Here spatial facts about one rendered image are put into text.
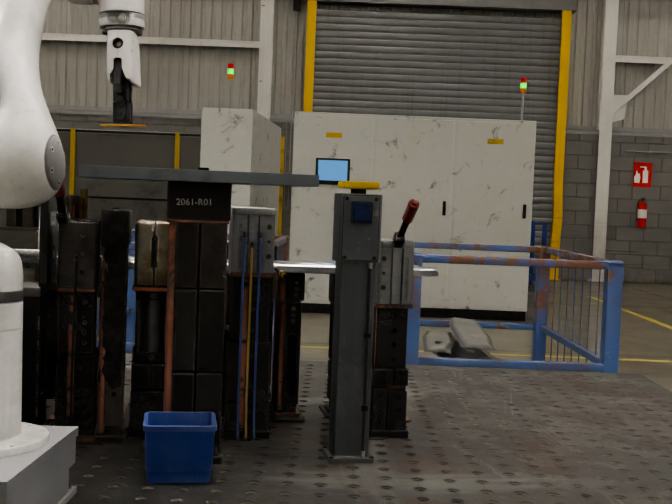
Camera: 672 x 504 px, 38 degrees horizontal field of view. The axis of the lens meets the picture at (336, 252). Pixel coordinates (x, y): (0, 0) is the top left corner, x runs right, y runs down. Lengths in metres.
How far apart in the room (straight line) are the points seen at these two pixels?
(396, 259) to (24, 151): 0.76
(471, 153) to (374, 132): 0.98
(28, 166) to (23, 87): 0.11
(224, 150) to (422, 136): 1.96
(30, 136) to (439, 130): 8.55
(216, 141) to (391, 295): 7.99
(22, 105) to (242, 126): 8.40
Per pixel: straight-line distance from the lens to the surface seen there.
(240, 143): 9.63
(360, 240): 1.56
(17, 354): 1.31
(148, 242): 1.70
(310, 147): 9.62
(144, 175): 1.50
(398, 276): 1.75
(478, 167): 9.72
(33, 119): 1.27
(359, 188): 1.57
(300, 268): 1.83
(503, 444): 1.80
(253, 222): 1.69
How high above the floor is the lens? 1.13
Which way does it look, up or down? 3 degrees down
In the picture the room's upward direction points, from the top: 2 degrees clockwise
